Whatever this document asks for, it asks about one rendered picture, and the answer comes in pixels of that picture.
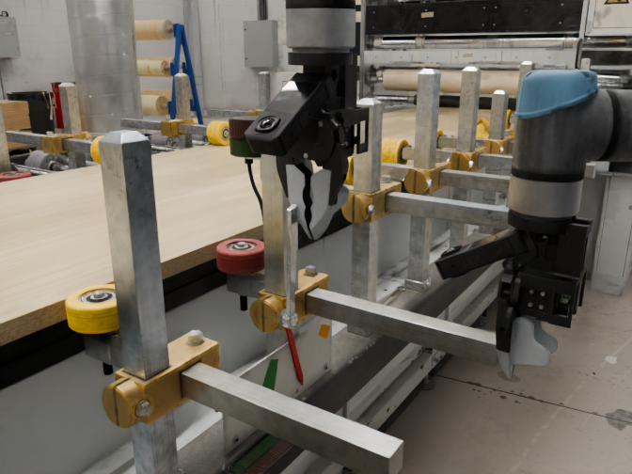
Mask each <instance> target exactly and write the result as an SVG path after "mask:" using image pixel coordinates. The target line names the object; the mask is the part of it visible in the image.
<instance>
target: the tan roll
mask: <svg viewBox="0 0 632 474"><path fill-rule="evenodd" d="M421 71H422V70H392V69H387V70H386V71H385V73H384V76H372V77H371V82H372V83H383V86H384V89H385V90H396V91H418V74H419V73H420V72H421ZM438 71H439V72H440V73H441V82H440V92H446V93H461V82H462V71H451V70H438ZM518 80H519V71H482V76H481V87H480V94H493V93H494V92H495V91H497V90H506V91H507V92H508V93H509V95H517V90H518Z"/></svg>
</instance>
